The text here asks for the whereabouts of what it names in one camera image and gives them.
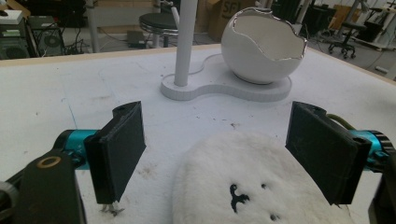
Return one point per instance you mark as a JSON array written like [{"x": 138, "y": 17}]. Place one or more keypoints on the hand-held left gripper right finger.
[{"x": 327, "y": 155}]

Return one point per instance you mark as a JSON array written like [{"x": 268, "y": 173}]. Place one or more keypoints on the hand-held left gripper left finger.
[{"x": 115, "y": 152}]

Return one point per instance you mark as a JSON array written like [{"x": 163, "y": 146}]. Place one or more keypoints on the white plush toy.
[{"x": 258, "y": 180}]

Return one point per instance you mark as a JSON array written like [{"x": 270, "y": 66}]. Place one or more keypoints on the white eggshell-shaped bowl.
[{"x": 264, "y": 46}]

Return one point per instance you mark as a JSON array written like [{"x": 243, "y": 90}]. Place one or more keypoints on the black office chair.
[{"x": 348, "y": 37}]

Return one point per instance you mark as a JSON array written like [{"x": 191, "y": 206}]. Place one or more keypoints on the white stand with pole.
[{"x": 214, "y": 84}]

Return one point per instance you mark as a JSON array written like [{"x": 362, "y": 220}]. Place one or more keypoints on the white table leg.
[{"x": 92, "y": 25}]

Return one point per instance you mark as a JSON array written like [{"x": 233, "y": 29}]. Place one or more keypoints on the black round stool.
[{"x": 158, "y": 25}]

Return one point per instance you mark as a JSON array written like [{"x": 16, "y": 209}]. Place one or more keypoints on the black computer tower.
[{"x": 18, "y": 40}]

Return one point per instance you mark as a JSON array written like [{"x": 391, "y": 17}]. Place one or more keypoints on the cardboard box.
[{"x": 229, "y": 15}]

